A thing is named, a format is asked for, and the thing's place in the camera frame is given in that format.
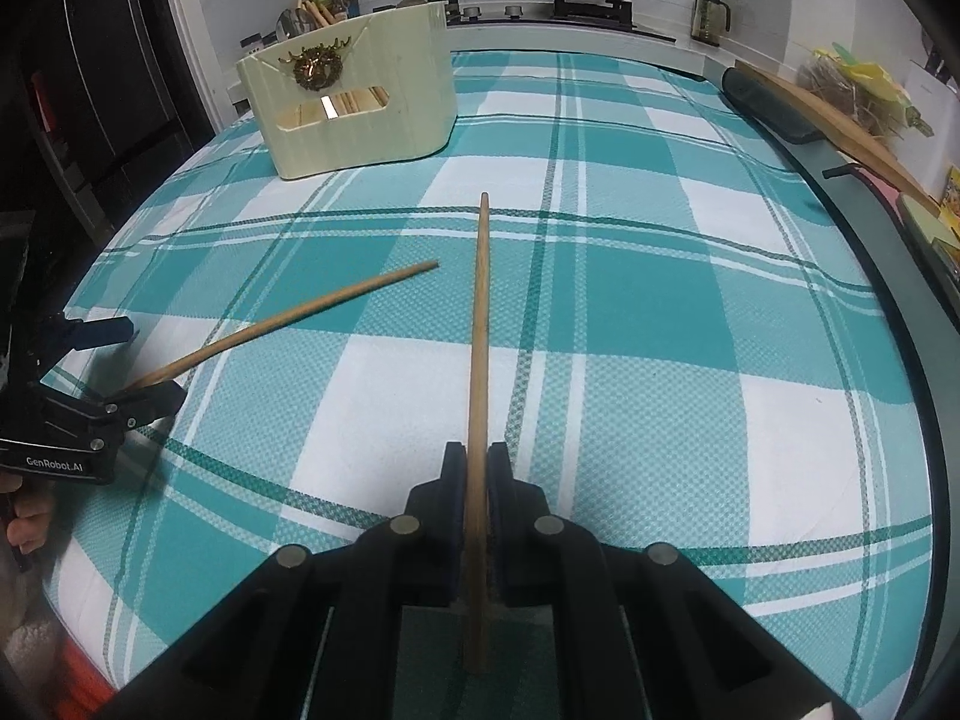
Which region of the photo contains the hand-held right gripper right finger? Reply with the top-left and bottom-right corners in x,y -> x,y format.
486,441 -> 863,720

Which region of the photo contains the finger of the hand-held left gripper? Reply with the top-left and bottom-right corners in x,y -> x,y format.
41,317 -> 137,354
36,380 -> 189,437

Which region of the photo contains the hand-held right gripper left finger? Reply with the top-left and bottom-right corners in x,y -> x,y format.
97,441 -> 470,720

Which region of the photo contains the cream ribbed storage box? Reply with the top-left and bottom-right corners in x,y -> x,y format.
236,0 -> 460,181

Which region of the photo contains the person's left hand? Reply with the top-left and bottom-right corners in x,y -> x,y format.
0,471 -> 57,554

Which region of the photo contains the orange cloth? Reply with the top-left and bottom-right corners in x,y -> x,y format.
45,637 -> 115,720

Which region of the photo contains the teal plaid tablecloth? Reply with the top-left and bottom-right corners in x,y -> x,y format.
41,49 -> 935,720

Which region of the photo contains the black refrigerator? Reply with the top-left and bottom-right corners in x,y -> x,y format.
0,0 -> 218,241

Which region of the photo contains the gold wreath ornament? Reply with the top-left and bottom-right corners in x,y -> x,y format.
279,37 -> 353,91

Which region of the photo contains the dark rolled mat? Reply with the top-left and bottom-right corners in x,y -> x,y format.
720,66 -> 826,145

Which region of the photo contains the black gas stove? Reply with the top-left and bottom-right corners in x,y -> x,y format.
442,0 -> 680,44

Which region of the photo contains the white kitchen counter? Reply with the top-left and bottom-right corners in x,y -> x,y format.
225,15 -> 740,76

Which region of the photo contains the long wooden board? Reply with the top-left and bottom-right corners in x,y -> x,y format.
733,60 -> 942,217

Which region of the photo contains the dark french press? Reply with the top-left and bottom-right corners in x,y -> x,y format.
690,0 -> 734,47

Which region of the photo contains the plastic bag with yellow contents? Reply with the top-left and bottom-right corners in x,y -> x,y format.
795,45 -> 937,137

